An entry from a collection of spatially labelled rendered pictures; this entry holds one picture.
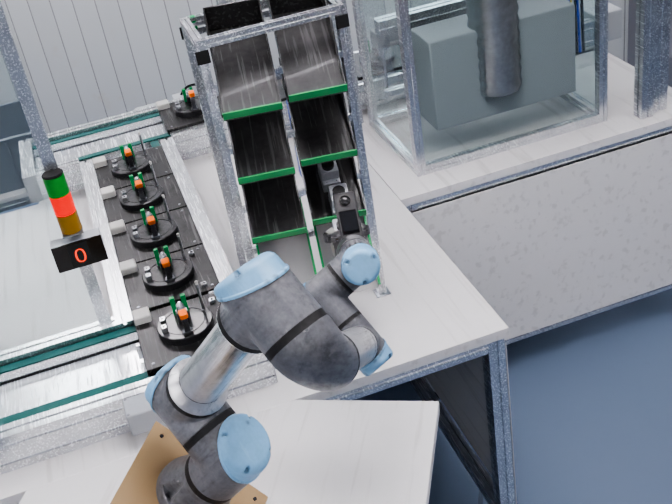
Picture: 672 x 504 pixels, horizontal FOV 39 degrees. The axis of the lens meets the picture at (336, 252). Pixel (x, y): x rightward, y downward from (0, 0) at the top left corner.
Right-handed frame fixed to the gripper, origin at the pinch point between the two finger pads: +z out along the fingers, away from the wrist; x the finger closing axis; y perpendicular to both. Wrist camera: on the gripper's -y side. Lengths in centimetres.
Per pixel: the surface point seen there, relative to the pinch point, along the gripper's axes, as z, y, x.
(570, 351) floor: 121, 86, 82
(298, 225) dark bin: 10.3, -0.8, -9.6
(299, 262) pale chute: 18.6, 9.7, -11.2
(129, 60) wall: 372, -59, -83
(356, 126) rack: 16.5, -20.3, 8.9
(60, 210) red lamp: 12, -15, -63
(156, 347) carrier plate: 14, 22, -50
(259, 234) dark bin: 10.1, -0.6, -19.1
